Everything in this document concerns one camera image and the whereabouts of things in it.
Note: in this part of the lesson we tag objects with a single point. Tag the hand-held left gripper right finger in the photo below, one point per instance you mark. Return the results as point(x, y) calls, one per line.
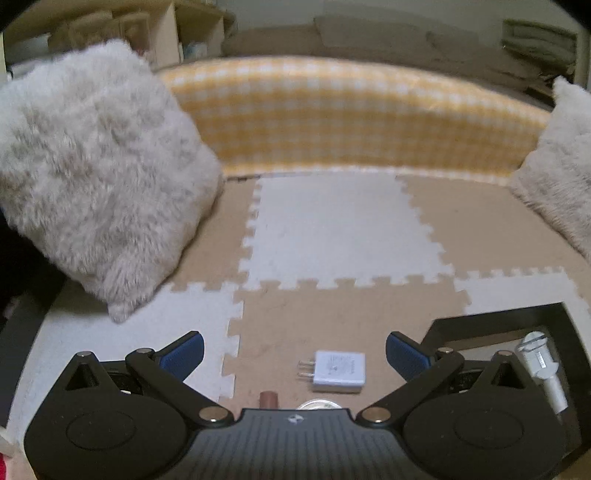
point(404, 353)

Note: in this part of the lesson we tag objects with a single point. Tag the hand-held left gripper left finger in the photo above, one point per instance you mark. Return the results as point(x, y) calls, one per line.
point(184, 353)

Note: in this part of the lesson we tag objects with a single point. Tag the white charger adapter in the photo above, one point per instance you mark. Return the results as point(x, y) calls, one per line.
point(339, 371)

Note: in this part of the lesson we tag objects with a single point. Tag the black square tray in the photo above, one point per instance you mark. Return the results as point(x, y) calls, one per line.
point(485, 323)

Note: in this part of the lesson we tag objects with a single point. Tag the small brown cylinder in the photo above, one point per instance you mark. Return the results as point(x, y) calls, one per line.
point(268, 400)

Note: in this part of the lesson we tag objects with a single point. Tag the white handheld holder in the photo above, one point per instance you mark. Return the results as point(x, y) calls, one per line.
point(538, 357)

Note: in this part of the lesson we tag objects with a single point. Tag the beige and white foam mat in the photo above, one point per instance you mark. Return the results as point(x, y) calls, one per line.
point(341, 226)

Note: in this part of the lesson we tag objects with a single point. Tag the large fluffy cream pillow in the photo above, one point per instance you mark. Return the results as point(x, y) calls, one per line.
point(97, 166)

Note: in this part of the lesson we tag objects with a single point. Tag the yellow checkered mattress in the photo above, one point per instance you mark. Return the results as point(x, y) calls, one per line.
point(351, 115)

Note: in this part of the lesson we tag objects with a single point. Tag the brown bedding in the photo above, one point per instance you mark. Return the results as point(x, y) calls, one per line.
point(369, 41)

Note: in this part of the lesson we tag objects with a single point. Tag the wooden shelf unit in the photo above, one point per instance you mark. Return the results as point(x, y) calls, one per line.
point(166, 32)

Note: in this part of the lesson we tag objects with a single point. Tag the green folded cloth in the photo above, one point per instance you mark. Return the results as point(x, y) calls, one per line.
point(535, 41)

